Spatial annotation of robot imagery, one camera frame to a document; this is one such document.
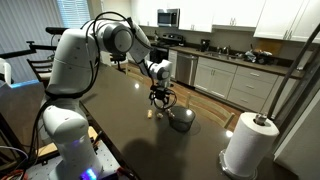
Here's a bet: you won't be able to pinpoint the microwave oven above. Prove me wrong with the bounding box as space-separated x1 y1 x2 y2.
157 9 180 28

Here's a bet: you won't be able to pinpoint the white lower drawer cabinets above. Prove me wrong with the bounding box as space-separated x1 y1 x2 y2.
169 49 284 113

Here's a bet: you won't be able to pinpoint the stainless dishwasher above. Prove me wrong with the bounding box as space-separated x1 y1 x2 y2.
176 52 198 86

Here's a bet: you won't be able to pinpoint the white paper towel roll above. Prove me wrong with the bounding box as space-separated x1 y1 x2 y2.
219 112 279 180

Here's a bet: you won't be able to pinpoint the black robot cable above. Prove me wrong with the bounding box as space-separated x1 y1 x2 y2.
19 11 134 180

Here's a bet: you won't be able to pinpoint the kitchen faucet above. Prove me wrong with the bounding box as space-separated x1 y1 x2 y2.
217 46 231 55

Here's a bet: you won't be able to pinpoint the white wooden chair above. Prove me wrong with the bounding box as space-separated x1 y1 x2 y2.
186 93 235 129

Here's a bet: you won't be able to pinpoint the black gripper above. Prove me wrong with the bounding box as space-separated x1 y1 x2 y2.
150 85 171 110

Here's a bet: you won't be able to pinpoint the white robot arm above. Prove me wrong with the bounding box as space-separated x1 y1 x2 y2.
41 12 172 180

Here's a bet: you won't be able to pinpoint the black coffee maker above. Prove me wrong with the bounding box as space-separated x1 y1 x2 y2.
200 39 210 52

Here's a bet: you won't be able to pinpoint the black stove range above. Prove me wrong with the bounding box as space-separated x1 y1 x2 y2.
149 33 184 64

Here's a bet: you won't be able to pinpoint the white upper cabinets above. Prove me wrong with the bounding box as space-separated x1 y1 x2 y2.
130 0 320 42

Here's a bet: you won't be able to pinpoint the black camera on stand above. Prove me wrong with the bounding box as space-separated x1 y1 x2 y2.
45 27 69 35

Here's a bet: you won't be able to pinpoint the dark wooden chair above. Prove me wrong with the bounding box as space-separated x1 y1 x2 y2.
27 59 53 87

